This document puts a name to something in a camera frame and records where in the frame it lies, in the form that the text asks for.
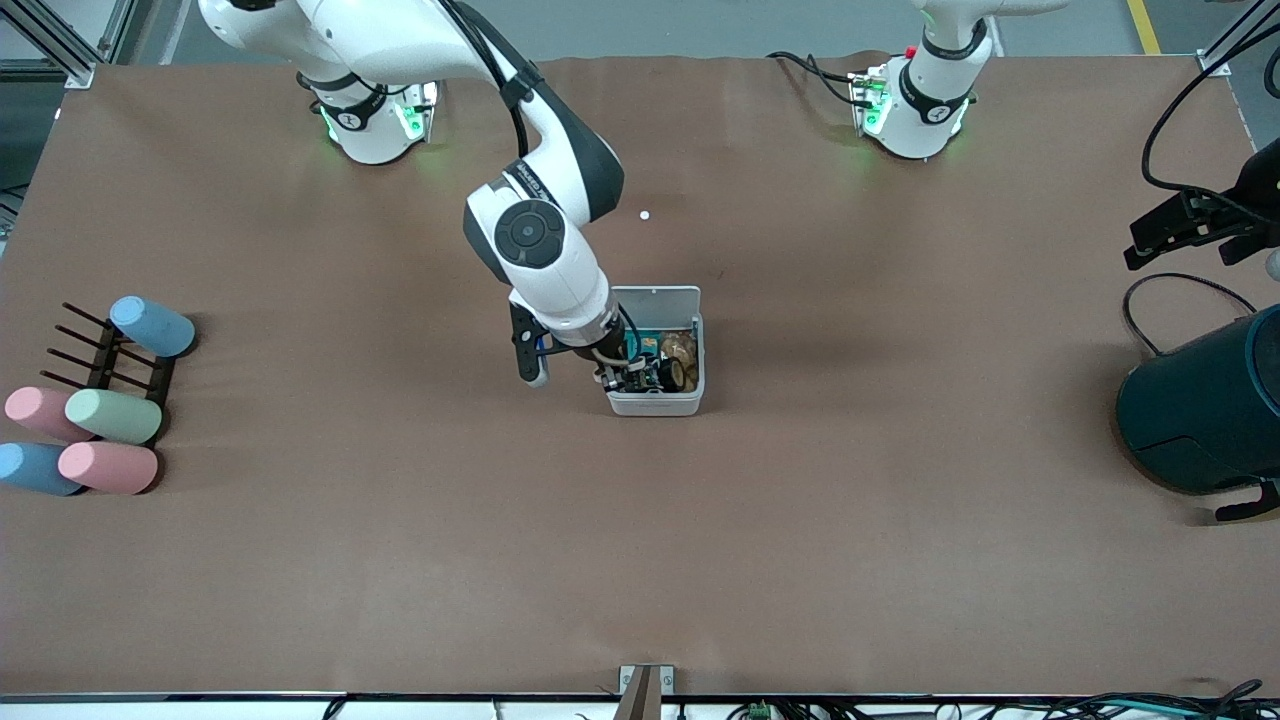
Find white bin lid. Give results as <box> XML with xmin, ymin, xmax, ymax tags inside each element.
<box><xmin>609</xmin><ymin>285</ymin><xmax>702</xmax><ymax>327</ymax></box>

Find white trash bin body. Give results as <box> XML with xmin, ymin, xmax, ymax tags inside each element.
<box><xmin>604</xmin><ymin>314</ymin><xmax>707</xmax><ymax>418</ymax></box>

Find dark teal round appliance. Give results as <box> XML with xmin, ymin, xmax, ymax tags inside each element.
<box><xmin>1115</xmin><ymin>303</ymin><xmax>1280</xmax><ymax>496</ymax></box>

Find black curved hook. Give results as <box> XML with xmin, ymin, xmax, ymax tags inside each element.
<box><xmin>1214</xmin><ymin>480</ymin><xmax>1280</xmax><ymax>524</ymax></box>

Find blue cup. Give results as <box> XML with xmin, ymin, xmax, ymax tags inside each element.
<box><xmin>108</xmin><ymin>295</ymin><xmax>198</xmax><ymax>359</ymax></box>
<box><xmin>0</xmin><ymin>442</ymin><xmax>86</xmax><ymax>498</ymax></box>

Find green cup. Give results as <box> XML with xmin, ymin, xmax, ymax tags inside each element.
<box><xmin>64</xmin><ymin>388</ymin><xmax>164</xmax><ymax>446</ymax></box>

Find black cup rack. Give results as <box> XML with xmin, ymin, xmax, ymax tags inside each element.
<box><xmin>38</xmin><ymin>300</ymin><xmax>178</xmax><ymax>447</ymax></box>

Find pink cup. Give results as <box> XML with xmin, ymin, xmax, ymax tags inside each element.
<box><xmin>4</xmin><ymin>386</ymin><xmax>96</xmax><ymax>444</ymax></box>
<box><xmin>57</xmin><ymin>440</ymin><xmax>160</xmax><ymax>496</ymax></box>

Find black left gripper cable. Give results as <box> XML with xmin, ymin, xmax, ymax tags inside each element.
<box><xmin>1141</xmin><ymin>40</ymin><xmax>1280</xmax><ymax>197</ymax></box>

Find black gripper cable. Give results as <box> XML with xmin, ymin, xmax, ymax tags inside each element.
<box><xmin>440</xmin><ymin>0</ymin><xmax>533</xmax><ymax>167</ymax></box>
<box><xmin>1141</xmin><ymin>40</ymin><xmax>1280</xmax><ymax>197</ymax></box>

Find black appliance cable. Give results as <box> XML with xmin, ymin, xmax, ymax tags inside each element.
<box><xmin>1121</xmin><ymin>272</ymin><xmax>1259</xmax><ymax>357</ymax></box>

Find aluminium frame profile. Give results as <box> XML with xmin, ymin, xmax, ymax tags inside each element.
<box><xmin>1195</xmin><ymin>0</ymin><xmax>1265</xmax><ymax>80</ymax></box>
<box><xmin>0</xmin><ymin>0</ymin><xmax>98</xmax><ymax>90</ymax></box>

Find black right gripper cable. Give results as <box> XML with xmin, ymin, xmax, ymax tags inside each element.
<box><xmin>440</xmin><ymin>0</ymin><xmax>533</xmax><ymax>167</ymax></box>

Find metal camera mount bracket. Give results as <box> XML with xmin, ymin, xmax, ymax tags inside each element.
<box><xmin>618</xmin><ymin>664</ymin><xmax>675</xmax><ymax>720</ymax></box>

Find black arm base cables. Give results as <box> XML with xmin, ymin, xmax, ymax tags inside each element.
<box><xmin>767</xmin><ymin>50</ymin><xmax>863</xmax><ymax>109</ymax></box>

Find black cable bundle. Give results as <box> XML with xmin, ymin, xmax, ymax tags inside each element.
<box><xmin>1040</xmin><ymin>680</ymin><xmax>1280</xmax><ymax>720</ymax></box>

